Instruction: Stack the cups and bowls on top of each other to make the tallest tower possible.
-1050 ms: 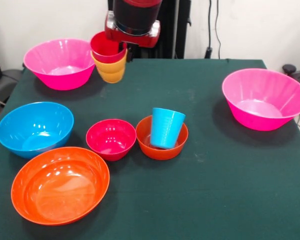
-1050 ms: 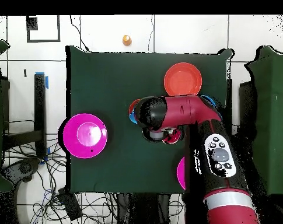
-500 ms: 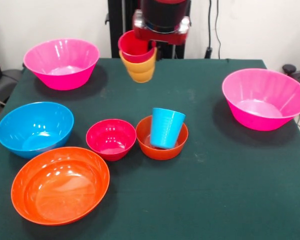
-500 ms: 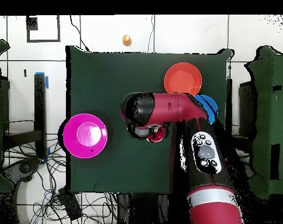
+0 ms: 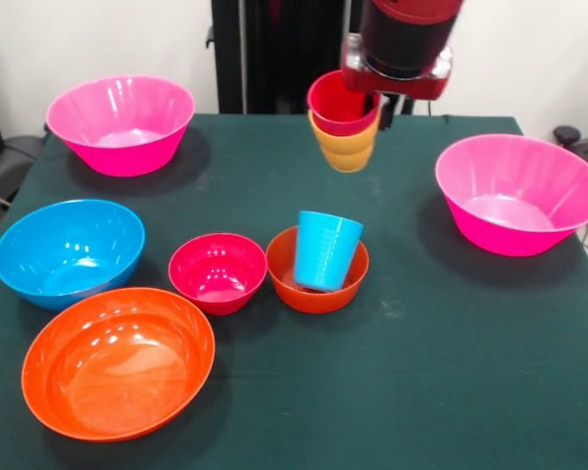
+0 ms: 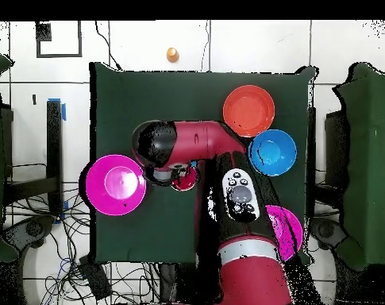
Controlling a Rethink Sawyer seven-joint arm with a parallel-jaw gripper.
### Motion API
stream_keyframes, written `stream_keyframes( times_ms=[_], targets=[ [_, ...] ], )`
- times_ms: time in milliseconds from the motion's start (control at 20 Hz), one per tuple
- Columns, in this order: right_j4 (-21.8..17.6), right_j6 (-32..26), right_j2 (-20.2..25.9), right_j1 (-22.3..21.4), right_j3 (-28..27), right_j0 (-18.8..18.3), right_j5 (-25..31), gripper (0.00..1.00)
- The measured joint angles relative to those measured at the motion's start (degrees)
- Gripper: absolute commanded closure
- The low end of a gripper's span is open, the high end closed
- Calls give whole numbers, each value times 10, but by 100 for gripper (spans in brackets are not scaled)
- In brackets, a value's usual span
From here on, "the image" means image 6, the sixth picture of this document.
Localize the red plastic cup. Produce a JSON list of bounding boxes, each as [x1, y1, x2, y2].
[[171, 164, 202, 192]]

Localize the large pink plastic bowl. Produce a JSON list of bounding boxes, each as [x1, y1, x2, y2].
[[85, 154, 148, 217], [264, 204, 304, 262]]

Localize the large orange plastic bowl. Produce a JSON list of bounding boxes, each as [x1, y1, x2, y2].
[[222, 84, 276, 138]]

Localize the blue plastic bowl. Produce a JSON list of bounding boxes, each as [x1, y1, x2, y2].
[[248, 129, 298, 177]]

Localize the orange plastic cup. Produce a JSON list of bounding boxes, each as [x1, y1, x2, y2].
[[166, 47, 181, 64]]

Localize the dark green tablecloth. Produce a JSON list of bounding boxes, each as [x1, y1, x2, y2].
[[89, 61, 320, 267]]

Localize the black metal stand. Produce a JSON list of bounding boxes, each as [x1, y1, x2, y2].
[[306, 106, 317, 220], [2, 99, 64, 217]]

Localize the black power strip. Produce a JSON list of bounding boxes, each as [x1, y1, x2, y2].
[[78, 255, 113, 301]]

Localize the grey office chair base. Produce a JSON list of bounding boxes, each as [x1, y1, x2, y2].
[[309, 217, 348, 252], [1, 214, 56, 252]]

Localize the tangle of floor cables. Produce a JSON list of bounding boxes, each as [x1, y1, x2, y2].
[[4, 187, 161, 305]]

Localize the thin black floor cable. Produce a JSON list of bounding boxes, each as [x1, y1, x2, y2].
[[94, 20, 122, 71]]

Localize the black square floor frame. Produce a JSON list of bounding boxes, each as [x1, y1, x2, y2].
[[35, 20, 83, 59]]

